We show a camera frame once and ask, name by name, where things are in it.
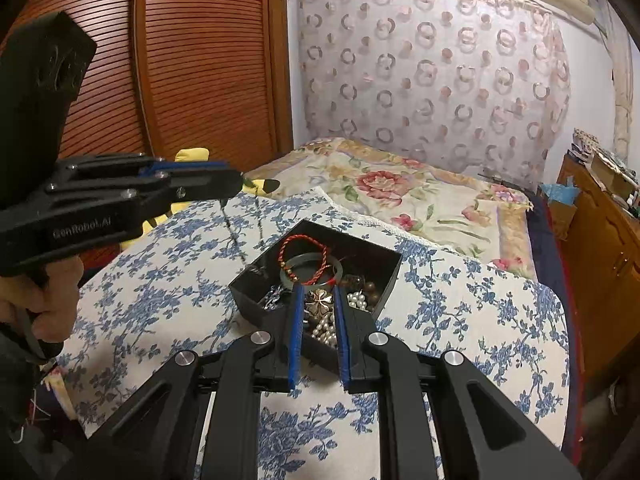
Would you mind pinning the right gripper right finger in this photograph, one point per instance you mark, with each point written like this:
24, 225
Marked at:
439, 417

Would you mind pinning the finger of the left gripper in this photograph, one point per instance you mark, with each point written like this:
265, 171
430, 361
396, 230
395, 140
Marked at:
165, 166
197, 185

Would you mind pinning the left hand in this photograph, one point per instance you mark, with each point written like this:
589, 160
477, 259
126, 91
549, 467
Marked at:
55, 304

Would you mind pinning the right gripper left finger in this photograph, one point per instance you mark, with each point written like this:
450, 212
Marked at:
198, 416

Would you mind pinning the wooden louvered wardrobe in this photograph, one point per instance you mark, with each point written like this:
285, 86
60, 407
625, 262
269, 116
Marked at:
168, 75

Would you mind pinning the pink circle patterned curtain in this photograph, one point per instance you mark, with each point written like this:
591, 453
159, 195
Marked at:
470, 86

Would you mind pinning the cream side curtain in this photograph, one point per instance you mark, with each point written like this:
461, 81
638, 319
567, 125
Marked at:
619, 49

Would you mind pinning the yellow pikachu plush toy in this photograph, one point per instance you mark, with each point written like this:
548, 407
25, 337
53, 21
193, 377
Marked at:
252, 186

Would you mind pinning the wooden sideboard cabinet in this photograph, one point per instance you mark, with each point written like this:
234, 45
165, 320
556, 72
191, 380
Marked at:
601, 251

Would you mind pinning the blue floral white cloth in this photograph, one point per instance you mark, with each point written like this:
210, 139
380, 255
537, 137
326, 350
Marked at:
170, 292

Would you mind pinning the cross pendant brooch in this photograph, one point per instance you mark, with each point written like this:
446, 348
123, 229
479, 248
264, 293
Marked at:
318, 303

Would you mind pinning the purple rhinestone butterfly hair comb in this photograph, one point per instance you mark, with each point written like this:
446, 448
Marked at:
276, 297

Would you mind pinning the green jade bangle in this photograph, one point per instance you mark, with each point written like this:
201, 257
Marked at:
305, 265

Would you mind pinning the black jewelry box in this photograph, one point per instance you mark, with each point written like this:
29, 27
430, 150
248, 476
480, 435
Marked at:
370, 274

